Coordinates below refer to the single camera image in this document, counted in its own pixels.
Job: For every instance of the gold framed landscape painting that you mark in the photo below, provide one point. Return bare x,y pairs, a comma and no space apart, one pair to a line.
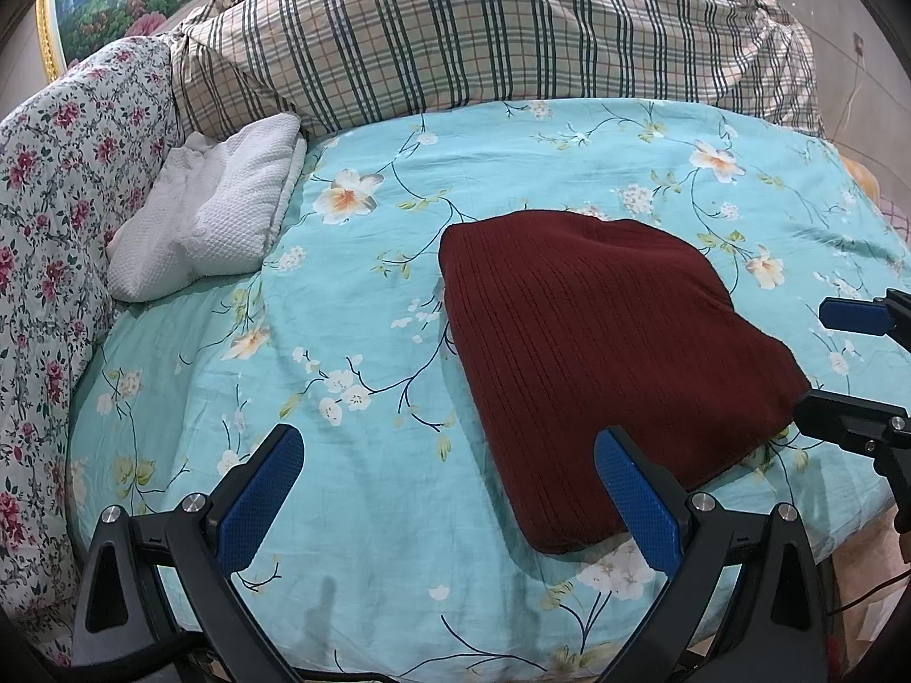
128,0

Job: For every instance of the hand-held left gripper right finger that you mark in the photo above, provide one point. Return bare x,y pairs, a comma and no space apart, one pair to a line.
633,505

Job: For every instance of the red floral quilt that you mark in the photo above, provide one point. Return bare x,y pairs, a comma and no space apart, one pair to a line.
57,228

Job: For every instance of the plaid quilt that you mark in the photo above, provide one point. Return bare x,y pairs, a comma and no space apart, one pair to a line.
462,28

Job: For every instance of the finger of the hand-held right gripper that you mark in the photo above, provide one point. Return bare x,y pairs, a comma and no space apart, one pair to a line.
854,314
854,420

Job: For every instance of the white waffle towel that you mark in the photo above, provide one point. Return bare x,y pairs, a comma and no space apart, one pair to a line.
213,206

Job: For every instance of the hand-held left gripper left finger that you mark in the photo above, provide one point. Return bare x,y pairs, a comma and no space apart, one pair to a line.
263,505

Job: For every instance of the light blue floral bedsheet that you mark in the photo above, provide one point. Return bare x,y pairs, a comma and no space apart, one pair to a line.
356,341

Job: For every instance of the dark red knitted sweater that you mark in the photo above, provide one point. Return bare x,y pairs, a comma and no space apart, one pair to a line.
605,341

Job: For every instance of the yellow cloth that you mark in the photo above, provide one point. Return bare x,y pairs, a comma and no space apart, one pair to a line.
865,179

